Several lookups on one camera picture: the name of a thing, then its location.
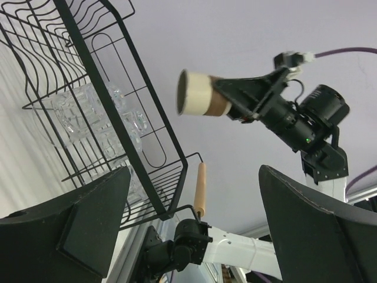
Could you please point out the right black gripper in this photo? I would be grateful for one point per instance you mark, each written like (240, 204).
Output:
(259, 99)

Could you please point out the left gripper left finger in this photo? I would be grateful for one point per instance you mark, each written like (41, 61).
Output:
(70, 238)

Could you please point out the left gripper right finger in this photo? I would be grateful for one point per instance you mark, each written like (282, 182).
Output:
(317, 238)

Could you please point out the steel cup cork base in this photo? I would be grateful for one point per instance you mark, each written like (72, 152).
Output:
(196, 96)

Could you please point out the black wire dish rack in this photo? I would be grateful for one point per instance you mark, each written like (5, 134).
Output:
(50, 47)

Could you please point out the clear plastic cup bottom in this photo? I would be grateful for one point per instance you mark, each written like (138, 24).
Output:
(126, 174)

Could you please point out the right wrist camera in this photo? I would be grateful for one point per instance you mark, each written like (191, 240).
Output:
(293, 61)

